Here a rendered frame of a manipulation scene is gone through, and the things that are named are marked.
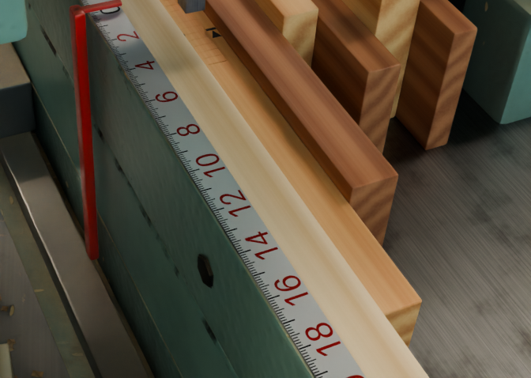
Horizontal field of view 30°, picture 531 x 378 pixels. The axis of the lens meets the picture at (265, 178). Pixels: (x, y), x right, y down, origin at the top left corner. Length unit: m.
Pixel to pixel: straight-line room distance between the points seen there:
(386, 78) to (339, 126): 0.04
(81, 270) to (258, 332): 0.20
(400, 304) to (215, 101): 0.11
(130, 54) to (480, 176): 0.16
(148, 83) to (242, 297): 0.10
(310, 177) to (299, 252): 0.05
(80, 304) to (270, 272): 0.19
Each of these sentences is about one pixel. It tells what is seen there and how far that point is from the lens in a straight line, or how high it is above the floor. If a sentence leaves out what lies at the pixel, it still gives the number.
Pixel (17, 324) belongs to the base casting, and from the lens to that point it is 0.49.
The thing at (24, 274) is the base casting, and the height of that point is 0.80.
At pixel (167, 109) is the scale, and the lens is 0.36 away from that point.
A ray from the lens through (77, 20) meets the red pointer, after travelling 0.40.
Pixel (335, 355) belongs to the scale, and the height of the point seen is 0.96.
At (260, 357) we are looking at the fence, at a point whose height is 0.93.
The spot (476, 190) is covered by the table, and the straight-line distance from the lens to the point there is 0.43.
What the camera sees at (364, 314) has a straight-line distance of 0.31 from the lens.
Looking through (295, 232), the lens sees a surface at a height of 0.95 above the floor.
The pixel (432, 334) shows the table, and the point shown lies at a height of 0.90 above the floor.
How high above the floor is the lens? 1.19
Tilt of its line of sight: 43 degrees down
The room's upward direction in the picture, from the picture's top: 6 degrees clockwise
